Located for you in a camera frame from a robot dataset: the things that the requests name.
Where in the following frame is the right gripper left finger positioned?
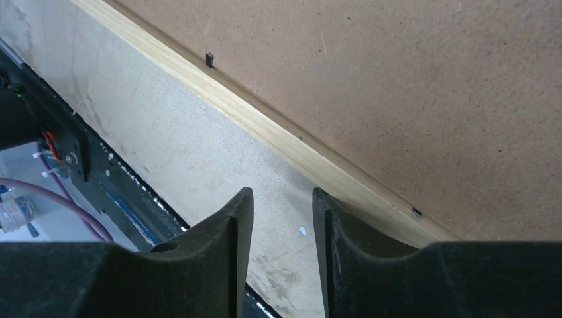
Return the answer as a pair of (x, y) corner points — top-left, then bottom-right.
(1, 187), (254, 317)

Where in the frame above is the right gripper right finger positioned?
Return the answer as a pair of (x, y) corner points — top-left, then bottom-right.
(312, 188), (561, 317)

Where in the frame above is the wooden picture frame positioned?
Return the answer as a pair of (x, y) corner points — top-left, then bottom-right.
(77, 1), (458, 247)

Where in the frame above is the brown backing board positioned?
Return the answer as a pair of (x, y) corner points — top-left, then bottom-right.
(113, 1), (561, 240)

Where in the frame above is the clear plastic bottle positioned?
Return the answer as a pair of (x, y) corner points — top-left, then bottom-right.
(1, 196), (38, 233)

